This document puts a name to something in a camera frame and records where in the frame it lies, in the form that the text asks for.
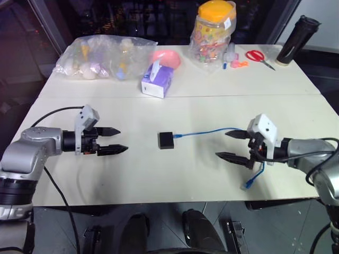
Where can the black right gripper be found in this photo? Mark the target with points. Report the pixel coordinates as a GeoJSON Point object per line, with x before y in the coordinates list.
{"type": "Point", "coordinates": [256, 150]}

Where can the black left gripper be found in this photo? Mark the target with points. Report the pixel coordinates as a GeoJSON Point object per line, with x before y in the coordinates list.
{"type": "Point", "coordinates": [90, 144]}

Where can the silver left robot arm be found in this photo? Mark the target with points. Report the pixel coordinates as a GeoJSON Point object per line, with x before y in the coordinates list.
{"type": "Point", "coordinates": [29, 150]}

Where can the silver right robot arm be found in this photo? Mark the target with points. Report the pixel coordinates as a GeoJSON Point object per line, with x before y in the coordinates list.
{"type": "Point", "coordinates": [307, 153]}

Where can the small black box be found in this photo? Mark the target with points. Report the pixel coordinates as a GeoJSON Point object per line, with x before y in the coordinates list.
{"type": "Point", "coordinates": [166, 140]}

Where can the purple white tissue box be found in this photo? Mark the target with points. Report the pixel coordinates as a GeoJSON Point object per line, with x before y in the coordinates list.
{"type": "Point", "coordinates": [159, 82]}

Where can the small blue marker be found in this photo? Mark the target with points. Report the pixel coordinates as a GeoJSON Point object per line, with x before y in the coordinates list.
{"type": "Point", "coordinates": [224, 65]}

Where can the pink orange plastic toy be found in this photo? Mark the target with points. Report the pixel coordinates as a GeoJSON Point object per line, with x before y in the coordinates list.
{"type": "Point", "coordinates": [238, 64]}

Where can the clear bag of toys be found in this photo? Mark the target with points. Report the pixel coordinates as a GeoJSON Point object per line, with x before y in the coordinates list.
{"type": "Point", "coordinates": [92, 58]}

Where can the small clear plastic bottle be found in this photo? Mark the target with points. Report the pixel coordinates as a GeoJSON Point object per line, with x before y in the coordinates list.
{"type": "Point", "coordinates": [230, 54]}

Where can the dark rounded shape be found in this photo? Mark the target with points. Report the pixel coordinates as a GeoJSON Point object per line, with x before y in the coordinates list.
{"type": "Point", "coordinates": [135, 232]}
{"type": "Point", "coordinates": [198, 230]}

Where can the candy jar with orange lid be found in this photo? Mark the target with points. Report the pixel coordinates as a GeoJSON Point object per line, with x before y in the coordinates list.
{"type": "Point", "coordinates": [194, 56]}

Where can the pink plastic bowl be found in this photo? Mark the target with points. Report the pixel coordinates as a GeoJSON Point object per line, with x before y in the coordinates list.
{"type": "Point", "coordinates": [169, 58]}

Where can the candy jar with yellow lid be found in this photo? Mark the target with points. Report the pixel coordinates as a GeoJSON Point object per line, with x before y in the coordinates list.
{"type": "Point", "coordinates": [213, 29]}

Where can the black cylindrical bottle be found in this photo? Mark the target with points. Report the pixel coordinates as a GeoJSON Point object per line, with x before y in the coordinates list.
{"type": "Point", "coordinates": [295, 39]}

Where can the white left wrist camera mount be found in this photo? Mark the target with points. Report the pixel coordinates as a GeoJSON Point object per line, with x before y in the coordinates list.
{"type": "Point", "coordinates": [88, 116]}

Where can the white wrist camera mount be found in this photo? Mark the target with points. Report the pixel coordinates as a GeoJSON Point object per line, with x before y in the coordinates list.
{"type": "Point", "coordinates": [88, 116]}
{"type": "Point", "coordinates": [263, 127]}

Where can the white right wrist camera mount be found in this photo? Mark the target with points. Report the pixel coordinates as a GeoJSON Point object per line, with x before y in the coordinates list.
{"type": "Point", "coordinates": [263, 127]}

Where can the black metal bracket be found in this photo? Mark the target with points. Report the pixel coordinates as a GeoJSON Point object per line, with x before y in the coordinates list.
{"type": "Point", "coordinates": [92, 239]}
{"type": "Point", "coordinates": [235, 235]}

